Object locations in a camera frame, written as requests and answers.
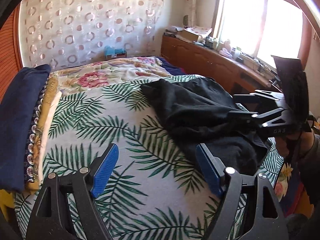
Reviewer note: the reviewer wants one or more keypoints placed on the navy blue folded cloth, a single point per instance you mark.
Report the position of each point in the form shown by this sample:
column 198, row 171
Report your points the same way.
column 17, row 107

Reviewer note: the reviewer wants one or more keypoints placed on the right forearm grey sleeve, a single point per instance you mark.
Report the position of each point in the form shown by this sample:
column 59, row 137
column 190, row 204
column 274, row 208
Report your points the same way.
column 308, row 166

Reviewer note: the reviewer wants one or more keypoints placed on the wooden slatted wardrobe door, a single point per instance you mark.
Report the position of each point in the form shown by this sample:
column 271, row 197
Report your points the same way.
column 10, row 57

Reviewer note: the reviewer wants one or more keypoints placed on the floral quilt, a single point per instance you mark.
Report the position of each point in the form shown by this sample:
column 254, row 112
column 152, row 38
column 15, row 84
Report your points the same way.
column 106, row 73

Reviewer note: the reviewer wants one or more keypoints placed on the circle pattern sheer curtain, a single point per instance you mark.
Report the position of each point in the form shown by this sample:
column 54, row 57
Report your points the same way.
column 65, row 33

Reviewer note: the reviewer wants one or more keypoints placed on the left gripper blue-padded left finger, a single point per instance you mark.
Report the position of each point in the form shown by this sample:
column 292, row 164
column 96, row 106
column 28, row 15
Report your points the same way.
column 51, row 215

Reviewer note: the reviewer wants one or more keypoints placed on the yellow plush pillow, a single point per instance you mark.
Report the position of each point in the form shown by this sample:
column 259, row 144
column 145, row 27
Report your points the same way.
column 7, row 204

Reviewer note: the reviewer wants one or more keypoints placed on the palm leaf print bedsheet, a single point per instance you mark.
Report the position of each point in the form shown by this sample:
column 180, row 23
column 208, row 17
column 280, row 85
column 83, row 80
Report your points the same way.
column 156, row 190

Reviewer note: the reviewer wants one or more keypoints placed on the window with wooden frame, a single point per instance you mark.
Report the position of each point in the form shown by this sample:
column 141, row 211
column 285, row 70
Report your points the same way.
column 264, row 28

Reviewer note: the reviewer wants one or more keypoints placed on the black printed t-shirt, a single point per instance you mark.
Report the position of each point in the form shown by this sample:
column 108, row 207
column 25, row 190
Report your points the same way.
column 196, row 112

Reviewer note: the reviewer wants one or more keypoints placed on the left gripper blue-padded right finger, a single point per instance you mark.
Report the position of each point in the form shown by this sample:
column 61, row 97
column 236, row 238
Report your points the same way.
column 248, row 205

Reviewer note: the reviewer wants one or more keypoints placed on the cardboard box on cabinet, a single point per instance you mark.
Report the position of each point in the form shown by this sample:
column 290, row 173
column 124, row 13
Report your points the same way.
column 195, row 34

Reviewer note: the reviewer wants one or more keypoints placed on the dark blue blanket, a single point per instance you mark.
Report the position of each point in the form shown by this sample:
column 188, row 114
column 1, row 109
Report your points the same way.
column 173, row 70

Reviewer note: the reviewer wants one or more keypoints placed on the wooden sideboard cabinet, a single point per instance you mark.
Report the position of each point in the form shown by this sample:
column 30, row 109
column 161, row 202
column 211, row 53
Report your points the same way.
column 234, row 77

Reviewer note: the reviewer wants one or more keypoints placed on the yellow patterned folded cloth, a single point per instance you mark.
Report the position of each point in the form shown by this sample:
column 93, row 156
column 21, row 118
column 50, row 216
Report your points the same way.
column 38, row 134

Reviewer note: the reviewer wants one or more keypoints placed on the right hand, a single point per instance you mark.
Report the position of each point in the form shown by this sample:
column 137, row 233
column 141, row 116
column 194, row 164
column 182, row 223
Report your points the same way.
column 302, row 142

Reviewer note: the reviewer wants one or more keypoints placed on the blue toy on box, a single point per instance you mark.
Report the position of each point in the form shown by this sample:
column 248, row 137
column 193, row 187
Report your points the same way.
column 114, row 53

